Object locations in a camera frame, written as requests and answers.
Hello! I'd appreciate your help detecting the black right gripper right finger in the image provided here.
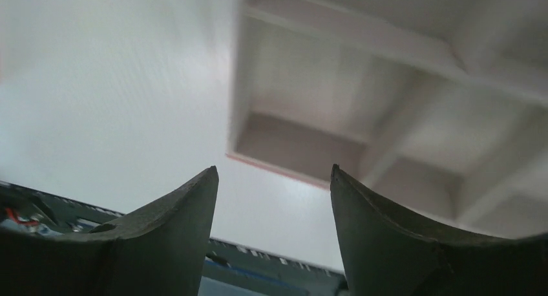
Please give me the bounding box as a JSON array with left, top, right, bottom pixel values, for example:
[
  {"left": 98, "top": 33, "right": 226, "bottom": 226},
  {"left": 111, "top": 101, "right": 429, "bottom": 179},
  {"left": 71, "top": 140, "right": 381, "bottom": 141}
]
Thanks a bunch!
[{"left": 330, "top": 165, "right": 547, "bottom": 295}]

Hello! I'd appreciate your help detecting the pink jewelry drawer tray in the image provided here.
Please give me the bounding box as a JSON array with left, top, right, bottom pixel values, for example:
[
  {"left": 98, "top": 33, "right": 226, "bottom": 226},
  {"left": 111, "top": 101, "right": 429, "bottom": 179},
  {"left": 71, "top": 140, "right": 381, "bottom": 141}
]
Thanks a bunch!
[{"left": 227, "top": 0, "right": 547, "bottom": 238}]

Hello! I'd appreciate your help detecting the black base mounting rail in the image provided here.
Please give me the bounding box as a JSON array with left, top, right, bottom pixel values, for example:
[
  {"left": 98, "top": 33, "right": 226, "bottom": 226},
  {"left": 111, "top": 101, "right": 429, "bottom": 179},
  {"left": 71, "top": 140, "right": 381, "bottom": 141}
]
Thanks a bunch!
[{"left": 1, "top": 176, "right": 348, "bottom": 295}]

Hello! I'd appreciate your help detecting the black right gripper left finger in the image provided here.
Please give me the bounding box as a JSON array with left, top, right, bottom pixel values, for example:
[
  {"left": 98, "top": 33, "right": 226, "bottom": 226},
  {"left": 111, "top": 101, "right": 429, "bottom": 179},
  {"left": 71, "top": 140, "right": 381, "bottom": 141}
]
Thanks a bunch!
[{"left": 1, "top": 166, "right": 219, "bottom": 295}]

